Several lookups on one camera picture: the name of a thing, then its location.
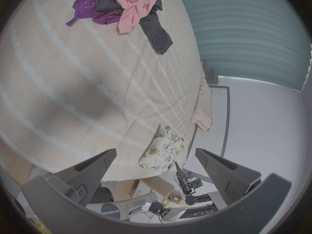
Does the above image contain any small wooden drawer table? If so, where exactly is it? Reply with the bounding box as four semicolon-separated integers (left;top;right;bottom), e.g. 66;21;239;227
127;177;183;206

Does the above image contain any white printed pyjama top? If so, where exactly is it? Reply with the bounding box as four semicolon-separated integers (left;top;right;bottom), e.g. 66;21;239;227
138;124;188;174

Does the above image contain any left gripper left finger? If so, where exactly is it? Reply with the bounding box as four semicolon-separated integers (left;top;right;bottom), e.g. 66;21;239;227
50;149;117;207

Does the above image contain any pile of clothes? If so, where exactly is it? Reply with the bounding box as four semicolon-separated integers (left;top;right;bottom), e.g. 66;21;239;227
66;0;174;55

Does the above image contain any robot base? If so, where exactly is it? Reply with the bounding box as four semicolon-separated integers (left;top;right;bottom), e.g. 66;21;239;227
29;166;171;225

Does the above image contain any blue-green curtain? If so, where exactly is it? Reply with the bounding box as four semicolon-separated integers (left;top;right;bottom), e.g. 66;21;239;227
174;0;312;91

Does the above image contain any bed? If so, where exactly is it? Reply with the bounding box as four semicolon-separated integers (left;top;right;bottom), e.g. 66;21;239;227
0;0;231;182

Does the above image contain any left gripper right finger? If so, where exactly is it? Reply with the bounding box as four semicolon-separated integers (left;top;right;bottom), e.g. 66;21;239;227
195;148;262;206

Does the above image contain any pink striped pillow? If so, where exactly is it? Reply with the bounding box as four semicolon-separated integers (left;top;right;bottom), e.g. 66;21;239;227
190;72;214;133

